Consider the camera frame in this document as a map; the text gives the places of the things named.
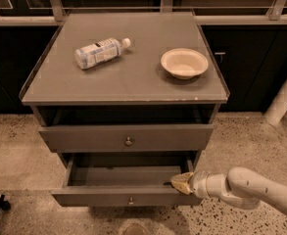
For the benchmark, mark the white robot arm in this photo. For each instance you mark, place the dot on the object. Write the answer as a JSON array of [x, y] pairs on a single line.
[[240, 188]]

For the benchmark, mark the white paper bowl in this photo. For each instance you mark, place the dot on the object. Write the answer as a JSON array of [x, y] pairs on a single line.
[[183, 63]]

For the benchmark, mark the grey drawer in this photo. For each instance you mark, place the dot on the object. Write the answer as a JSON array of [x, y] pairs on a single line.
[[124, 180], [126, 138]]

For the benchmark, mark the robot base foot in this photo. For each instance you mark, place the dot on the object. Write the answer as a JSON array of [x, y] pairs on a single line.
[[134, 229]]

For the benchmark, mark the grey drawer cabinet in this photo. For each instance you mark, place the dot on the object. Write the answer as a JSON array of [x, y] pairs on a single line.
[[130, 89]]

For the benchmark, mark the white pillar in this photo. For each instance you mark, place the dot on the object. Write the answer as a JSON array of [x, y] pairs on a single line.
[[278, 107]]

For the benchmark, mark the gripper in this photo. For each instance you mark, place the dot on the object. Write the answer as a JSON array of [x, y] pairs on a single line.
[[198, 182]]

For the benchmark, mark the grey top drawer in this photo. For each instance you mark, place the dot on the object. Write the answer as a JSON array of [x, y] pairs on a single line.
[[126, 138]]

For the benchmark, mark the plastic water bottle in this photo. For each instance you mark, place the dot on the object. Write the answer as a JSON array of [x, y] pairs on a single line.
[[100, 52]]

